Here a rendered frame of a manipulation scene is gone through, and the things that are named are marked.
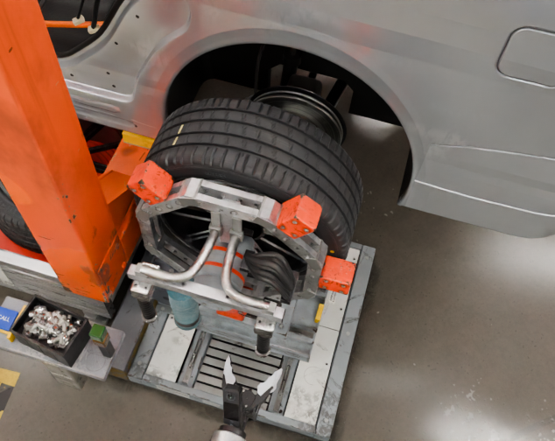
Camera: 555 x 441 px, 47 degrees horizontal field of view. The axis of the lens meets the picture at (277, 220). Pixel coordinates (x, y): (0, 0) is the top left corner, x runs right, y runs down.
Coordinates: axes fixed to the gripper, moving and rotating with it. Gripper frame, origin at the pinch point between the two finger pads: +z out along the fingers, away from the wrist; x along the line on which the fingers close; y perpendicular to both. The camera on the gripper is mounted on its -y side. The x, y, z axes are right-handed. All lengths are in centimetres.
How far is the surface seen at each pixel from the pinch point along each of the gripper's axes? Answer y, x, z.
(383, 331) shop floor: 87, 23, 57
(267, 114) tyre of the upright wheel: -39, -8, 53
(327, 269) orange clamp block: -4.0, 12.7, 29.2
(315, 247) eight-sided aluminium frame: -14.2, 9.9, 29.6
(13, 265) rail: 24, -104, 22
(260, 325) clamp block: -12.0, 1.9, 4.8
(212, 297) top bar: -17.7, -11.0, 6.9
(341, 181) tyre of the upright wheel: -22, 13, 47
